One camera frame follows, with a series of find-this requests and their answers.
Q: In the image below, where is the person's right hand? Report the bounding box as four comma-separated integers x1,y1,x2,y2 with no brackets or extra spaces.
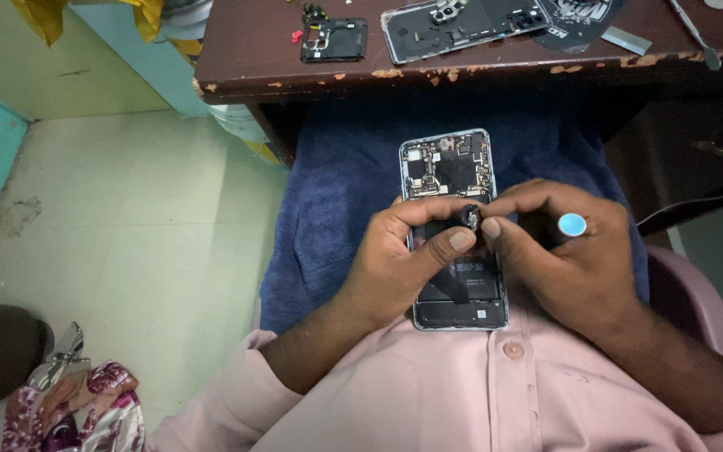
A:
481,179,645,344

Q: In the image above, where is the person's left hand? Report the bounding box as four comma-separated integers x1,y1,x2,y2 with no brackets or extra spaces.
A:
344,196,482,331

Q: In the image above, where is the dark blue towel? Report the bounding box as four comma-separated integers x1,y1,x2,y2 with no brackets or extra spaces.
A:
259,94,651,335

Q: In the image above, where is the pink plastic chair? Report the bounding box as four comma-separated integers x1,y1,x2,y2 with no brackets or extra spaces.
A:
646,244,723,360

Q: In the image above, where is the opened smartphone without back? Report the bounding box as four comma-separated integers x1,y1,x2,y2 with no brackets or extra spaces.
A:
398,128,510,332

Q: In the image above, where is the dark desk drawer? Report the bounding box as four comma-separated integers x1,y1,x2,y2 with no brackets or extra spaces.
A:
605,97,723,237

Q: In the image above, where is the translucent plastic bucket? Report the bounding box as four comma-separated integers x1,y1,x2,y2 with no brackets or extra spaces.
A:
207,103,282,167

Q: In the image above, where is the phone back cover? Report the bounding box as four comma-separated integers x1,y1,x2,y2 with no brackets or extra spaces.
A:
379,0,554,66

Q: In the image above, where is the flat metal pry blade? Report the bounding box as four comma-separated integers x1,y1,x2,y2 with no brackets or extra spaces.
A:
600,25,654,57

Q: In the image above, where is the dark brown wooden desk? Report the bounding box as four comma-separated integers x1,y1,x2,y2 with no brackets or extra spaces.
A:
192,0,723,169

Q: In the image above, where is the black printed sticker sheet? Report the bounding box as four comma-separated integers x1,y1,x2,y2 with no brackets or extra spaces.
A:
530,0,627,55

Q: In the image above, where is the metal spudger tool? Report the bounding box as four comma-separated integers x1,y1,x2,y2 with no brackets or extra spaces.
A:
668,0,723,72

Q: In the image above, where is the floral patterned cloth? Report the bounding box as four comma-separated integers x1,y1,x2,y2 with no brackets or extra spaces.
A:
1,322,146,452

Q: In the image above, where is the yellow cloth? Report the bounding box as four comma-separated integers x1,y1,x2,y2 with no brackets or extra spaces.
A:
9,0,204,60

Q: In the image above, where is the blue stone finger ring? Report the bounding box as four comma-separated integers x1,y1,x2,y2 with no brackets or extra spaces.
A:
556,212,588,239

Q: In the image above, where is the black flex ribbon cable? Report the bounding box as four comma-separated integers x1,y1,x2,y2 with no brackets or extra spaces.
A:
426,267,472,306

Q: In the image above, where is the black phone inner frame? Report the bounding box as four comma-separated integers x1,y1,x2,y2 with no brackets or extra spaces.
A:
300,17,369,64

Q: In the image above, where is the silver camera bracket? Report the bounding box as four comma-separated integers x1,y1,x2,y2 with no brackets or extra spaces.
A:
429,0,468,26

